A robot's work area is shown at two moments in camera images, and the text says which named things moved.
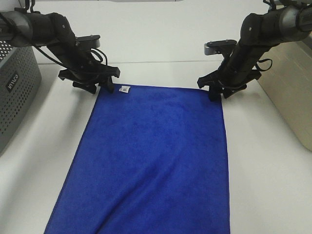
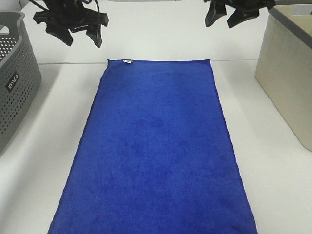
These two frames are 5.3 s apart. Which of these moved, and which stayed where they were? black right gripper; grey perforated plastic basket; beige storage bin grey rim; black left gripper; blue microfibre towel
Moved: black left gripper; blue microfibre towel; black right gripper
Stayed: grey perforated plastic basket; beige storage bin grey rim
